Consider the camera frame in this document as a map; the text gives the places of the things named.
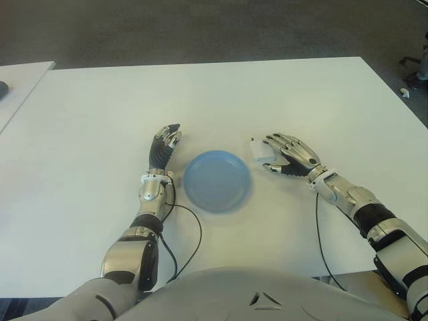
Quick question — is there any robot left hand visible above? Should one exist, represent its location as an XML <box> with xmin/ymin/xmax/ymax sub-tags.
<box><xmin>148</xmin><ymin>123</ymin><xmax>183</xmax><ymax>171</ymax></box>

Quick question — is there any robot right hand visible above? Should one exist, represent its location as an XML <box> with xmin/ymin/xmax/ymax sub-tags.
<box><xmin>262</xmin><ymin>132</ymin><xmax>324</xmax><ymax>177</ymax></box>

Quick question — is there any white square charger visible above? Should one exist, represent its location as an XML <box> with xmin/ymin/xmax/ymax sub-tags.
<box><xmin>247</xmin><ymin>138</ymin><xmax>276</xmax><ymax>165</ymax></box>

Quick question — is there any blue round plate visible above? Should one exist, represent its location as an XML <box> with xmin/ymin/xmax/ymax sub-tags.
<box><xmin>183</xmin><ymin>150</ymin><xmax>253</xmax><ymax>213</ymax></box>

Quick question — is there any grey robot torso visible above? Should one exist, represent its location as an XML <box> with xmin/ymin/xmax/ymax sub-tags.
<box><xmin>113</xmin><ymin>266</ymin><xmax>412</xmax><ymax>321</ymax></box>

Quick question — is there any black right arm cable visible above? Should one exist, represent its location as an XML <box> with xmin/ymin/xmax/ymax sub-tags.
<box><xmin>315</xmin><ymin>192</ymin><xmax>348</xmax><ymax>292</ymax></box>

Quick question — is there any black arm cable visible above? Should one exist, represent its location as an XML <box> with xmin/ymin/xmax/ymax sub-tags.
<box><xmin>315</xmin><ymin>192</ymin><xmax>348</xmax><ymax>292</ymax></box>
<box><xmin>156</xmin><ymin>180</ymin><xmax>203</xmax><ymax>284</ymax></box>

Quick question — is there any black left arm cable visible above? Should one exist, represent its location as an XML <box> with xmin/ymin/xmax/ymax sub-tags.
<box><xmin>156</xmin><ymin>180</ymin><xmax>203</xmax><ymax>284</ymax></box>

